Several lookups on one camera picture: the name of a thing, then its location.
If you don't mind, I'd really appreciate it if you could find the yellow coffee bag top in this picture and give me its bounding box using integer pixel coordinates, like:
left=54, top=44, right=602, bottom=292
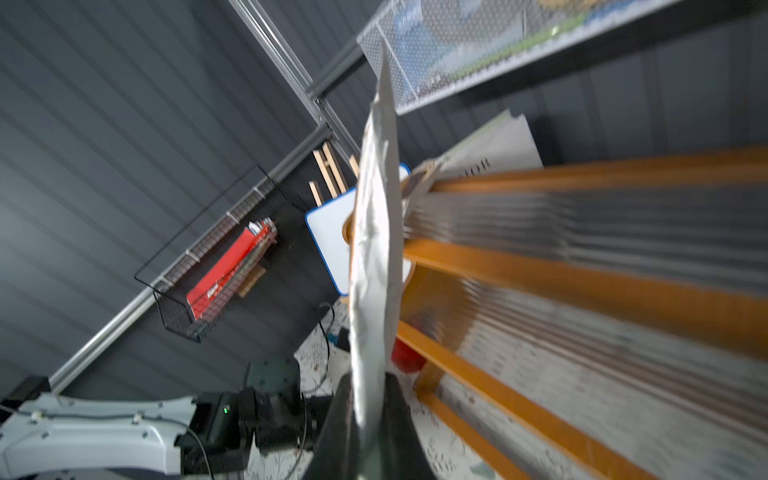
left=401, top=160, right=441, bottom=219

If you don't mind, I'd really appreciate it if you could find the wooden easel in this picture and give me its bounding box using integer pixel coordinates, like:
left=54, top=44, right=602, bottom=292
left=308, top=141, right=352, bottom=207

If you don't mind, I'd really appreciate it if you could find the white wire wall basket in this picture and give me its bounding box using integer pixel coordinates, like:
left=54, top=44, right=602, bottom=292
left=356, top=0, right=670, bottom=115

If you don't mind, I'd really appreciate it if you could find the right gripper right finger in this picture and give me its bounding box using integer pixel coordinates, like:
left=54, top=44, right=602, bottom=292
left=378, top=373, right=436, bottom=480

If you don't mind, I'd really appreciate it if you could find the black wire side basket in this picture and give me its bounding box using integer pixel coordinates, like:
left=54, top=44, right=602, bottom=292
left=134, top=169, right=306, bottom=343

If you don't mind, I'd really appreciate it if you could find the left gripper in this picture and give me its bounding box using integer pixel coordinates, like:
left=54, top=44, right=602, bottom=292
left=176, top=357, right=333, bottom=474

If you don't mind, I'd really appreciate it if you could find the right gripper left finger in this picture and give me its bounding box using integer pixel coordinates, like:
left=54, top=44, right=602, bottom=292
left=303, top=373, right=360, bottom=480

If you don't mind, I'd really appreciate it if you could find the red folder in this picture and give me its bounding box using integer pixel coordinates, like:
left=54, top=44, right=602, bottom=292
left=186, top=223, right=267, bottom=320

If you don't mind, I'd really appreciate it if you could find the whiteboard with blue frame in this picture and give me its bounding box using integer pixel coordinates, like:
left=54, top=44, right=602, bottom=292
left=304, top=163, right=412, bottom=297

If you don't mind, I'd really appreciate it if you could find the wooden two-tier shelf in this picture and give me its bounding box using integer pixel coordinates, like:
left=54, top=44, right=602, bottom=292
left=341, top=146, right=768, bottom=480

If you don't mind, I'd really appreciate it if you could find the red cup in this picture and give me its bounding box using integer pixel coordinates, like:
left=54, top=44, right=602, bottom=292
left=391, top=338, right=427, bottom=374

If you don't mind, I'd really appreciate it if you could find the yellow coffee bag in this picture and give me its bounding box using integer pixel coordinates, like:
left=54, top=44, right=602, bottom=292
left=349, top=46, right=404, bottom=453
left=401, top=160, right=441, bottom=219

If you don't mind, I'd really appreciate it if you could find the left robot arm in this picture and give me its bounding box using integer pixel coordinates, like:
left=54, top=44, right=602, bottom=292
left=1, top=357, right=332, bottom=479

